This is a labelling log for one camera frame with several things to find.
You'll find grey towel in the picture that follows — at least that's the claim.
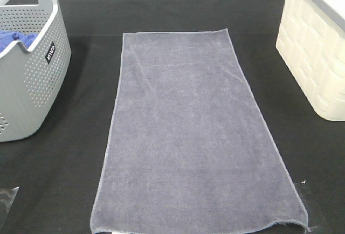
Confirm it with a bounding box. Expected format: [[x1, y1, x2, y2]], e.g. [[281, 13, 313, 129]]
[[90, 29, 309, 233]]

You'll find blue towel in basket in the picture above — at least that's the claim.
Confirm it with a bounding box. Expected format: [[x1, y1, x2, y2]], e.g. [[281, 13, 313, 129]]
[[0, 31, 38, 52]]

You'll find grey perforated laundry basket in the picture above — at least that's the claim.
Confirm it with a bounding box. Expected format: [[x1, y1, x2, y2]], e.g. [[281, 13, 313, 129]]
[[1, 0, 71, 142]]

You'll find cream plastic storage box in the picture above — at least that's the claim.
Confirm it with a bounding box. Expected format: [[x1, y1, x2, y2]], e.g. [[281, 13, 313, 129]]
[[276, 0, 344, 121]]

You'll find left clear tape strip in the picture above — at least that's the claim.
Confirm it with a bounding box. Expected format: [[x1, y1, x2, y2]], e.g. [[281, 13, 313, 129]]
[[0, 187, 19, 228]]

